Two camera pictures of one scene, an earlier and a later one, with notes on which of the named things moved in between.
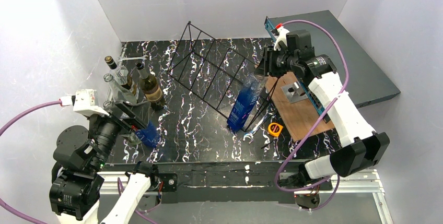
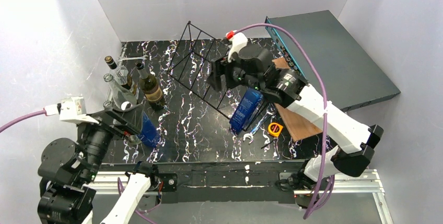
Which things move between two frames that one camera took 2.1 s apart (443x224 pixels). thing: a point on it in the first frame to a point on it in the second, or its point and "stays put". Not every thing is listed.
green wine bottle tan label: x=150 y=88 stays put
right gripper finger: x=268 y=60 to x=218 y=68
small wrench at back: x=144 y=57 stays put
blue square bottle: x=149 y=134 stays put
